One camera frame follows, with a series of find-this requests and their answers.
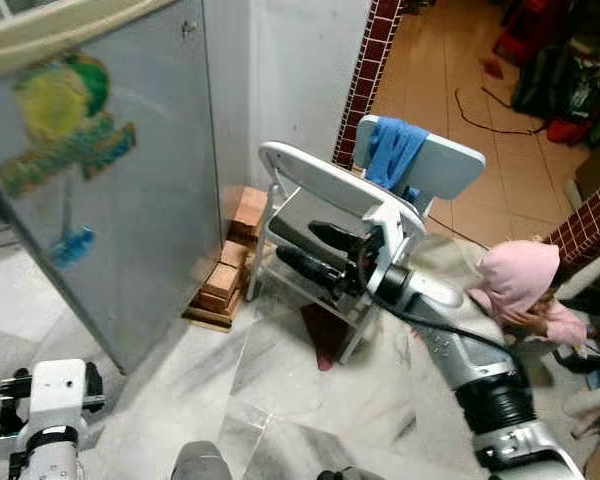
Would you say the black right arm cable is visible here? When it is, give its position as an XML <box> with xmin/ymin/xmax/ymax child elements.
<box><xmin>354</xmin><ymin>240</ymin><xmax>526</xmax><ymax>373</ymax></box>

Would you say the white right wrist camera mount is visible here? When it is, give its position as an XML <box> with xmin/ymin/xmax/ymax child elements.
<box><xmin>360</xmin><ymin>198</ymin><xmax>413</xmax><ymax>301</ymax></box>

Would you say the blue towel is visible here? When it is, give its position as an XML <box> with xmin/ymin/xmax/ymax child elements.
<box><xmin>365</xmin><ymin>117</ymin><xmax>431</xmax><ymax>204</ymax></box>

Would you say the dark red plastic piece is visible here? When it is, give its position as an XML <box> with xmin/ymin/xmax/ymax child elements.
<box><xmin>300</xmin><ymin>303</ymin><xmax>349</xmax><ymax>373</ymax></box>

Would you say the wooden board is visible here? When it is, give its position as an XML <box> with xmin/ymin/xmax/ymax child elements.
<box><xmin>182</xmin><ymin>303</ymin><xmax>233</xmax><ymax>334</ymax></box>

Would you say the silver fridge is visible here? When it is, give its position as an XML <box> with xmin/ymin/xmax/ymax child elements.
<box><xmin>0</xmin><ymin>0</ymin><xmax>253</xmax><ymax>373</ymax></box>

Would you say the green yellow fruit sticker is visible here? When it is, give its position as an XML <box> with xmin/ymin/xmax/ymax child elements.
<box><xmin>0</xmin><ymin>55</ymin><xmax>138</xmax><ymax>198</ymax></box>

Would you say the black bag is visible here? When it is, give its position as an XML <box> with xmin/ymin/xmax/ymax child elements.
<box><xmin>510</xmin><ymin>38</ymin><xmax>600</xmax><ymax>123</ymax></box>

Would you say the child in pink hoodie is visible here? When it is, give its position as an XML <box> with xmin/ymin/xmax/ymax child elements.
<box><xmin>467</xmin><ymin>238</ymin><xmax>600</xmax><ymax>353</ymax></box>

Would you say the orange brick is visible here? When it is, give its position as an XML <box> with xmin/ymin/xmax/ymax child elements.
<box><xmin>195</xmin><ymin>262</ymin><xmax>246</xmax><ymax>313</ymax></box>
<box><xmin>232</xmin><ymin>185</ymin><xmax>273</xmax><ymax>241</ymax></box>
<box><xmin>218</xmin><ymin>238</ymin><xmax>253</xmax><ymax>273</ymax></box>

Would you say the grey left robot leg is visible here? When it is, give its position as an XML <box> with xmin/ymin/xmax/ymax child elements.
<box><xmin>170</xmin><ymin>440</ymin><xmax>233</xmax><ymax>480</ymax></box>

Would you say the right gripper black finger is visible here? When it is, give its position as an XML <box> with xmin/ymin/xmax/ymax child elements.
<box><xmin>308</xmin><ymin>220</ymin><xmax>368</xmax><ymax>254</ymax></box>
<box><xmin>276</xmin><ymin>245</ymin><xmax>353</xmax><ymax>298</ymax></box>

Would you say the grey right robot leg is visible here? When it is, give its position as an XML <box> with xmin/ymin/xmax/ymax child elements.
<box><xmin>318</xmin><ymin>465</ymin><xmax>383</xmax><ymax>480</ymax></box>

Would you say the large red bag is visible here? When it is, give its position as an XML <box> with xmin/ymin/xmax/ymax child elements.
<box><xmin>493</xmin><ymin>0</ymin><xmax>553</xmax><ymax>63</ymax></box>

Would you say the white baby high chair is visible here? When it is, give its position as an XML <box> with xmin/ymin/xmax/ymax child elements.
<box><xmin>245</xmin><ymin>113</ymin><xmax>487</xmax><ymax>366</ymax></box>

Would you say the small blue sticker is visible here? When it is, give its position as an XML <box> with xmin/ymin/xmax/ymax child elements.
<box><xmin>52</xmin><ymin>226</ymin><xmax>97</xmax><ymax>267</ymax></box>

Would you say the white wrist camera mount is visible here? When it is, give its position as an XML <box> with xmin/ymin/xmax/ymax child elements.
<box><xmin>28</xmin><ymin>358</ymin><xmax>89</xmax><ymax>433</ymax></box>
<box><xmin>360</xmin><ymin>198</ymin><xmax>413</xmax><ymax>301</ymax></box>

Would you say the black sandal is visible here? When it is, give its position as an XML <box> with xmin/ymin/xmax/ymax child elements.
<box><xmin>555</xmin><ymin>345</ymin><xmax>600</xmax><ymax>376</ymax></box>

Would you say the grey robot leg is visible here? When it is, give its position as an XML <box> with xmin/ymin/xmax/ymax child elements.
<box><xmin>170</xmin><ymin>440</ymin><xmax>233</xmax><ymax>480</ymax></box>
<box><xmin>318</xmin><ymin>465</ymin><xmax>383</xmax><ymax>480</ymax></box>

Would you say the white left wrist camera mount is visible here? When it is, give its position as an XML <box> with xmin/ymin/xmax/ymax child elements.
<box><xmin>28</xmin><ymin>358</ymin><xmax>89</xmax><ymax>433</ymax></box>

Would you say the thin black floor cable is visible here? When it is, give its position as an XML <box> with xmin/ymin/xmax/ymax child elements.
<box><xmin>454</xmin><ymin>86</ymin><xmax>547</xmax><ymax>137</ymax></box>

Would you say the low red plastic item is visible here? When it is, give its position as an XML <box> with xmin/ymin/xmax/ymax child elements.
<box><xmin>545</xmin><ymin>115</ymin><xmax>593</xmax><ymax>147</ymax></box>

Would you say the small red floor scrap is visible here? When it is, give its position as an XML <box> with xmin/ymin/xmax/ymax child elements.
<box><xmin>480</xmin><ymin>57</ymin><xmax>507</xmax><ymax>80</ymax></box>

